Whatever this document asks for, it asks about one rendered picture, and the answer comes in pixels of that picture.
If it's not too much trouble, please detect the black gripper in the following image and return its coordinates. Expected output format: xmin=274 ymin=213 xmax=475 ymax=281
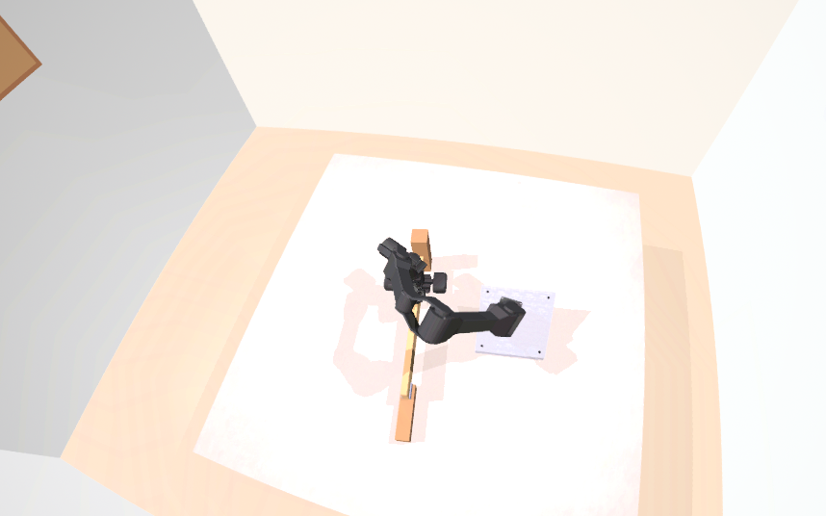
xmin=383 ymin=271 xmax=448 ymax=294

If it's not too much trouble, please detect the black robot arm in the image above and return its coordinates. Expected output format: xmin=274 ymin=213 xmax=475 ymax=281
xmin=377 ymin=237 xmax=527 ymax=345

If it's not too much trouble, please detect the long wooden rail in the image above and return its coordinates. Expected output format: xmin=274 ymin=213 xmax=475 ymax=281
xmin=400 ymin=302 xmax=421 ymax=399

